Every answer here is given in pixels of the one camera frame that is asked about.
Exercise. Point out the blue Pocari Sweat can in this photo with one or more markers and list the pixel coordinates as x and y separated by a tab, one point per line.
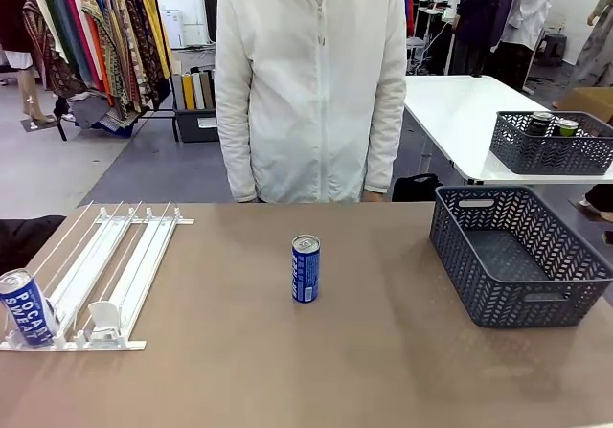
26	310
305	270

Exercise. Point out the grey plastic woven basket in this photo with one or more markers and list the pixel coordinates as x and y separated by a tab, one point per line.
546	152
498	299

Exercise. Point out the black drink can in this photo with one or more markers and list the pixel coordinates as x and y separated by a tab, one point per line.
540	124

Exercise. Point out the white dispenser pusher paddle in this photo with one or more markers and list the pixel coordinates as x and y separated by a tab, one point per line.
106	315

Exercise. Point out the person in white jacket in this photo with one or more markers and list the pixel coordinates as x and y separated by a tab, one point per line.
311	88

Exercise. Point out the black bag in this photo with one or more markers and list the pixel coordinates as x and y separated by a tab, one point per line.
416	187

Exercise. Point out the grey storage bin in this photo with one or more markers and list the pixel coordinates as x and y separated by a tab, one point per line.
196	126

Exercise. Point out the brown fabric roll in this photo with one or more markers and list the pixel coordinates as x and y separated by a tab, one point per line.
207	90

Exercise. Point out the white fabric roll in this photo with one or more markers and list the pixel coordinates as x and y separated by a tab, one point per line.
197	92

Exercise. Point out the yellow fabric roll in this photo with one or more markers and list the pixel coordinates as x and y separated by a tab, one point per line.
188	93

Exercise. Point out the grey fabric roll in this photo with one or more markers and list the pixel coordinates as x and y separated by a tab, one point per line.
178	93

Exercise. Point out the white table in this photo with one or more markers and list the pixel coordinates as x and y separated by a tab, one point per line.
460	112

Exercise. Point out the grey cloth pile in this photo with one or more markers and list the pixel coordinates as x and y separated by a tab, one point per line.
88	111

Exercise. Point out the clothes rack with hanging fabrics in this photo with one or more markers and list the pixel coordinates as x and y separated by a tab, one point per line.
110	30

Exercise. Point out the purple hanging garment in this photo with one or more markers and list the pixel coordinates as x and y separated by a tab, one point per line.
483	2

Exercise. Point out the black plastic stool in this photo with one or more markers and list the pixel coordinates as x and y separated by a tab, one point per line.
551	50

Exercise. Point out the black cloth bundle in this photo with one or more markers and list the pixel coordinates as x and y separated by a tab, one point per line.
24	241

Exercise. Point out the white hanging garment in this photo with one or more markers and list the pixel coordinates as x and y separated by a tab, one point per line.
529	6

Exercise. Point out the mannequin legs on stand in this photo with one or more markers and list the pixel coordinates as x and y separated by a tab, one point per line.
31	93

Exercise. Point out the cardboard box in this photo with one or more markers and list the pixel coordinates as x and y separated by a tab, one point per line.
591	97

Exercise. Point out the maroon hanging garment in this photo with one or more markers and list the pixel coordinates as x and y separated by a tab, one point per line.
12	6

